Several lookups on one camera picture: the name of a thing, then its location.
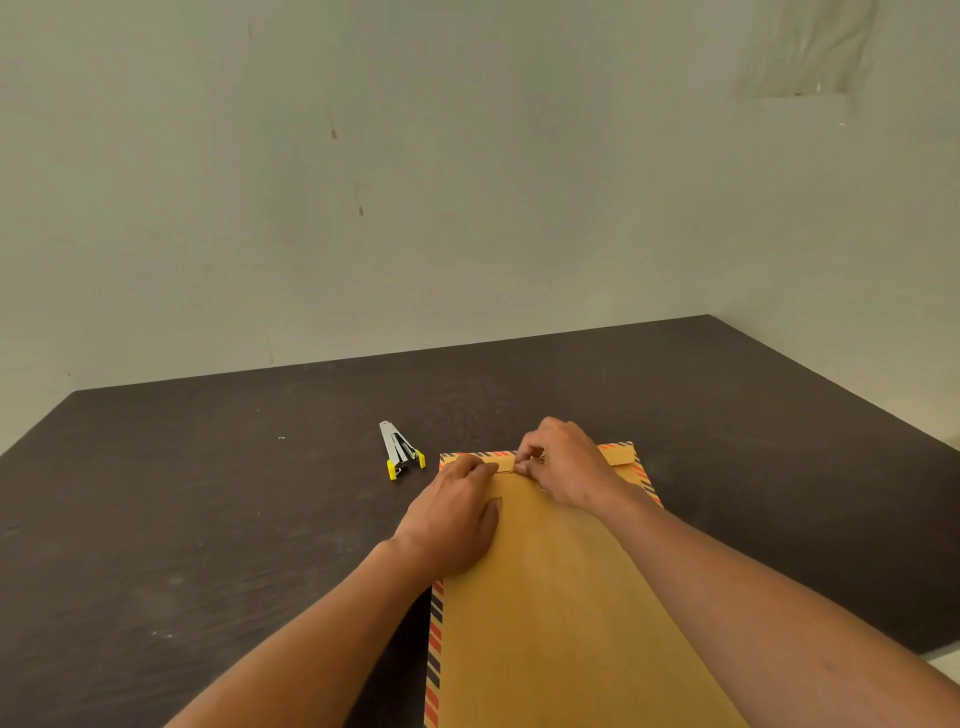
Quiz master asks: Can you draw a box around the person's right hand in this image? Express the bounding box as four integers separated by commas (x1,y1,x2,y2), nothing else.
514,416,639,519

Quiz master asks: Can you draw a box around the person's left hand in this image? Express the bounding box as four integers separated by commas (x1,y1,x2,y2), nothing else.
391,453,504,588

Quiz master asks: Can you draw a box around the grey stapler with yellow ends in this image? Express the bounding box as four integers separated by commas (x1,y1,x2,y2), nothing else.
378,420,427,482

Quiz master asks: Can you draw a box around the brown envelope with striped border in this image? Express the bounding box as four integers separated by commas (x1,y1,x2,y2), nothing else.
423,440,751,728

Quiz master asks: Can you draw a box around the person's right forearm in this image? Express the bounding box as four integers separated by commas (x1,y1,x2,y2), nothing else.
596,487,960,728

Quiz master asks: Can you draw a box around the person's left forearm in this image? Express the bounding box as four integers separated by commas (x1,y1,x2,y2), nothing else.
164,536,444,728

